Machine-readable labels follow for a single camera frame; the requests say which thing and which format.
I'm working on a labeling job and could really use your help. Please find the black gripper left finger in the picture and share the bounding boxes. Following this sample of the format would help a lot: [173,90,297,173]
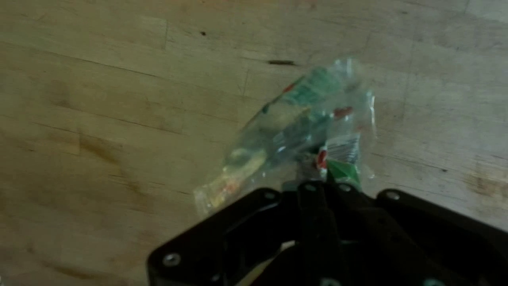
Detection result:
[147,181,347,286]

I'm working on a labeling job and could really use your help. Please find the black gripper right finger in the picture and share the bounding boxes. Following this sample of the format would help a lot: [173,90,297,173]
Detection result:
[324,181,508,286]

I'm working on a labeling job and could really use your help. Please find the clear green plastic wrapper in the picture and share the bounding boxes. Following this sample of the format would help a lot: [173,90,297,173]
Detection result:
[193,55,380,216]

